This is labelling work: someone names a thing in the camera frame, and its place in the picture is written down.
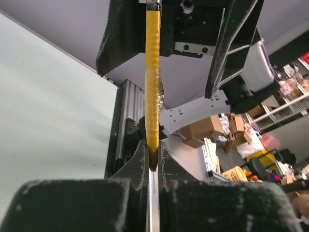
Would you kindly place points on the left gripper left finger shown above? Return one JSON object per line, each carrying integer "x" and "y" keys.
{"x": 115, "y": 204}

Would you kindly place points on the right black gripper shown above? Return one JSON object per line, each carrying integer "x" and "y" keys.
{"x": 193, "y": 28}

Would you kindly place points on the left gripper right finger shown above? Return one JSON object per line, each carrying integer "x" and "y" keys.
{"x": 190, "y": 205}

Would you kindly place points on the yellow utility knife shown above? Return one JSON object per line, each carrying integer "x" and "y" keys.
{"x": 152, "y": 74}

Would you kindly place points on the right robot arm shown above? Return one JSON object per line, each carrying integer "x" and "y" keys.
{"x": 202, "y": 57}

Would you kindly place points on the background cardboard boxes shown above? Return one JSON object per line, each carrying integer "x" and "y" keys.
{"x": 233, "y": 129}

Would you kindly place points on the aluminium front cross rail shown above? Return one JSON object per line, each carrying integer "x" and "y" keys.
{"x": 131, "y": 111}

